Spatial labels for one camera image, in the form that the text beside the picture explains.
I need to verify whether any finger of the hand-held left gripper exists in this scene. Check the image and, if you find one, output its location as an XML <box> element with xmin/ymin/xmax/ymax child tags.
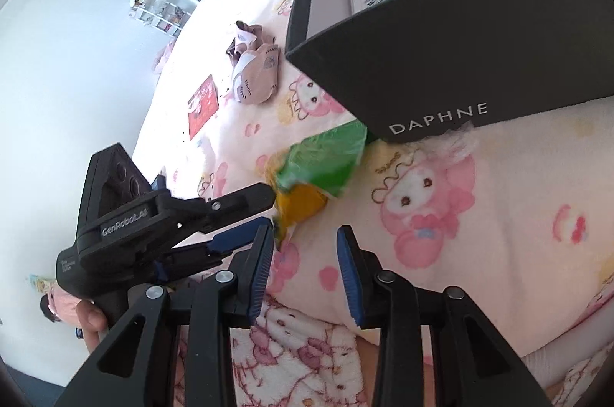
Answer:
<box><xmin>153</xmin><ymin>216</ymin><xmax>272</xmax><ymax>288</ymax></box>
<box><xmin>168</xmin><ymin>182</ymin><xmax>279</xmax><ymax>237</ymax></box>

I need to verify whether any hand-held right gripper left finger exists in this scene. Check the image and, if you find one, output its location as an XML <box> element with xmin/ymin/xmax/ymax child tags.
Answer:
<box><xmin>53</xmin><ymin>222</ymin><xmax>275</xmax><ymax>407</ymax></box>

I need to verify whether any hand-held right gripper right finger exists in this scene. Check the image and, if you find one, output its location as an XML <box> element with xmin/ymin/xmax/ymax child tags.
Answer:
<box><xmin>336</xmin><ymin>225</ymin><xmax>552</xmax><ymax>407</ymax></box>

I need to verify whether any green corn packet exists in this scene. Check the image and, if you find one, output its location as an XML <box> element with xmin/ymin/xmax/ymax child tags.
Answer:
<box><xmin>266</xmin><ymin>121</ymin><xmax>370</xmax><ymax>245</ymax></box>

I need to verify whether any dark grey cardboard box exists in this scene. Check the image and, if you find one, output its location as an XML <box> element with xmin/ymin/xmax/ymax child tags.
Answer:
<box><xmin>284</xmin><ymin>0</ymin><xmax>614</xmax><ymax>145</ymax></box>

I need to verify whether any person's left hand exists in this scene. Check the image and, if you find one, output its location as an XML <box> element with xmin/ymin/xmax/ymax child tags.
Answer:
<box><xmin>77</xmin><ymin>299</ymin><xmax>114</xmax><ymax>352</ymax></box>

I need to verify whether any pink printed fleece cloth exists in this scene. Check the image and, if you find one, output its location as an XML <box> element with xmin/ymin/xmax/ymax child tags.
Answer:
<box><xmin>173</xmin><ymin>294</ymin><xmax>385</xmax><ymax>407</ymax></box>

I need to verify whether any red printed card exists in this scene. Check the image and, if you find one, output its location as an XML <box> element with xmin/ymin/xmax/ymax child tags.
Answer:
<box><xmin>187</xmin><ymin>73</ymin><xmax>220</xmax><ymax>142</ymax></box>

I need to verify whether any folded beige face mask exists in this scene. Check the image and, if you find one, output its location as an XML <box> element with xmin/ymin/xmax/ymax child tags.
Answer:
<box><xmin>234</xmin><ymin>43</ymin><xmax>281</xmax><ymax>106</ymax></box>

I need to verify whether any pink printed blanket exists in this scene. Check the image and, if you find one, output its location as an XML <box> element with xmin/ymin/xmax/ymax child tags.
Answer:
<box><xmin>132</xmin><ymin>0</ymin><xmax>614</xmax><ymax>389</ymax></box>

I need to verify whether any white storage shelf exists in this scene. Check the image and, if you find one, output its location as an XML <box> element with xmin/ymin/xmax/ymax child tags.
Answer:
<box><xmin>127</xmin><ymin>0</ymin><xmax>197</xmax><ymax>36</ymax></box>

